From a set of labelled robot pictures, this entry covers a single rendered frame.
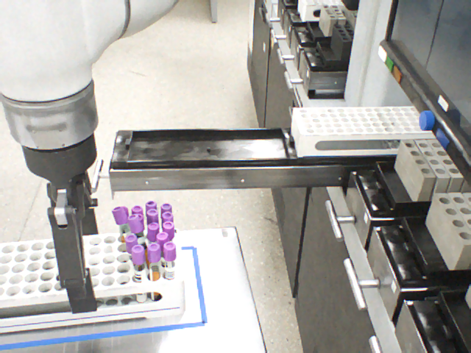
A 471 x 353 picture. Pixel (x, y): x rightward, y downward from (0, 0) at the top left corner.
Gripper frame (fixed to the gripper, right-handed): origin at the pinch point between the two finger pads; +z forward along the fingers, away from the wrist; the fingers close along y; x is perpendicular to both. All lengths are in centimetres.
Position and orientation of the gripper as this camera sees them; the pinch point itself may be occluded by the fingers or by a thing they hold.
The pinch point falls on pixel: (85, 266)
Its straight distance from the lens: 71.4
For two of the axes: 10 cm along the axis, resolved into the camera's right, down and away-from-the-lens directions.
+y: 1.5, 5.9, -7.9
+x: 9.9, -0.8, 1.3
